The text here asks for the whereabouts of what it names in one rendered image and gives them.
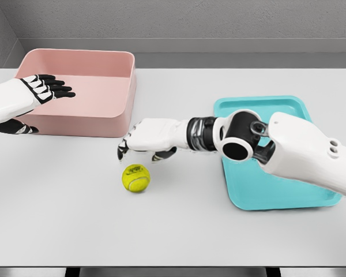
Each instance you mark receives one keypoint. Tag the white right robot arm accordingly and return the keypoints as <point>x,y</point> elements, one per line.
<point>300,150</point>

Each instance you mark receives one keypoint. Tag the yellow-green tennis ball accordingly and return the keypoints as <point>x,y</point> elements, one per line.
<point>135,178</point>

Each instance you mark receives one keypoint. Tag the blue rectangular tray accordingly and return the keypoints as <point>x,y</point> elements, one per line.
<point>248,187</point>

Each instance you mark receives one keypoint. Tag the pink rectangular basket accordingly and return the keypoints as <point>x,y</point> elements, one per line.
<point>98,95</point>

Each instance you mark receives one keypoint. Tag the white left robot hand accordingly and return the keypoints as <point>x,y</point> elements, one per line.
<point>14,96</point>

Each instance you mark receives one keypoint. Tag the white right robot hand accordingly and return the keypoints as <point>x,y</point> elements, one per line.
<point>152,134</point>

